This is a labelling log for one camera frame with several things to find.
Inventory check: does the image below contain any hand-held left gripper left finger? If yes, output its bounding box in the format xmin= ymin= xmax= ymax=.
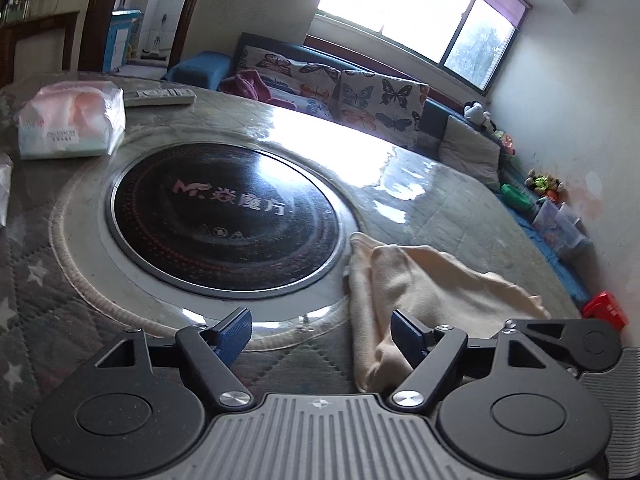
xmin=95 ymin=307 xmax=254 ymax=409

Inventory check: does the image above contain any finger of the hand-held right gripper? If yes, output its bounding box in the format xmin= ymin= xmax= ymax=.
xmin=504 ymin=317 xmax=583 ymax=368

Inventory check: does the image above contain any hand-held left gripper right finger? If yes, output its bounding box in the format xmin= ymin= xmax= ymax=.
xmin=390 ymin=309 xmax=551 ymax=408

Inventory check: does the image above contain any cream cloth towel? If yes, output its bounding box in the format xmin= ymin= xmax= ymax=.
xmin=345 ymin=232 xmax=551 ymax=393

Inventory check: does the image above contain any red plastic stool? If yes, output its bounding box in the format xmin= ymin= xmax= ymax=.
xmin=581 ymin=290 xmax=630 ymax=332

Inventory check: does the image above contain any clear plastic storage box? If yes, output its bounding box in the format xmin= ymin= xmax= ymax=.
xmin=531 ymin=199 xmax=593 ymax=263

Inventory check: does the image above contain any black round induction cooker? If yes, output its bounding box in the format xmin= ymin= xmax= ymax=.
xmin=106 ymin=142 xmax=349 ymax=299

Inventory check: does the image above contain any small clear plastic box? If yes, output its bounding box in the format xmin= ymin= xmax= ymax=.
xmin=556 ymin=202 xmax=583 ymax=226

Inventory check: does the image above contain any green bowl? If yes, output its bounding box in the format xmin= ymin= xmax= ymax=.
xmin=501 ymin=183 xmax=532 ymax=212

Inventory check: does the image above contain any green yellow plush toy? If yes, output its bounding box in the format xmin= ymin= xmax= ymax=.
xmin=525 ymin=172 xmax=553 ymax=196

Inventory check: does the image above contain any grey pillow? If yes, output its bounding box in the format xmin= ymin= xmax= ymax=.
xmin=439 ymin=115 xmax=502 ymax=192

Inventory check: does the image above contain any pink green toy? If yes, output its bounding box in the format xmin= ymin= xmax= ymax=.
xmin=492 ymin=130 xmax=517 ymax=157

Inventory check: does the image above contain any large butterfly print pillow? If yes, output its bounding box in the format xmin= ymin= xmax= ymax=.
xmin=332 ymin=69 xmax=431 ymax=151

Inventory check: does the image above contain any panda plush toy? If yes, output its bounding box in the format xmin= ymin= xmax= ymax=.
xmin=462 ymin=101 xmax=496 ymax=130

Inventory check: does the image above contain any butterfly print cloth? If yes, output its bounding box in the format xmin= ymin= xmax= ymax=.
xmin=267 ymin=94 xmax=337 ymax=122

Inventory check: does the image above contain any white remote control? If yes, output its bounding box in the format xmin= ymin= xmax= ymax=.
xmin=123 ymin=87 xmax=197 ymax=107

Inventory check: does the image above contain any pink cloth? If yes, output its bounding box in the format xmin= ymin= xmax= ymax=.
xmin=219 ymin=69 xmax=273 ymax=104

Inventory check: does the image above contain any blue corner sofa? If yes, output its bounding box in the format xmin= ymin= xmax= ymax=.
xmin=162 ymin=31 xmax=593 ymax=301

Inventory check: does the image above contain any flat butterfly print pillow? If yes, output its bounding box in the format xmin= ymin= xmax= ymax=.
xmin=234 ymin=44 xmax=343 ymax=111

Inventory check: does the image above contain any pink white tissue pack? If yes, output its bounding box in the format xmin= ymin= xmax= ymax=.
xmin=16 ymin=81 xmax=127 ymax=161

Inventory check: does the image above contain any white plastic bag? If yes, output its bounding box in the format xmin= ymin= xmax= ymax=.
xmin=0 ymin=152 xmax=14 ymax=228

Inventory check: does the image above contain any blue cabinet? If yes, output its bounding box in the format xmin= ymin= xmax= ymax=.
xmin=101 ymin=8 xmax=144 ymax=73

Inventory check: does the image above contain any window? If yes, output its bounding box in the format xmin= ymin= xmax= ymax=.
xmin=315 ymin=0 xmax=533 ymax=93

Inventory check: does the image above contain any dark wooden cabinet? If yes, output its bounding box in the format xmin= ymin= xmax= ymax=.
xmin=0 ymin=10 xmax=82 ymax=88

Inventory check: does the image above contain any dark wooden door frame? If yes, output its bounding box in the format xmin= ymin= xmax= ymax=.
xmin=77 ymin=0 xmax=213 ymax=73

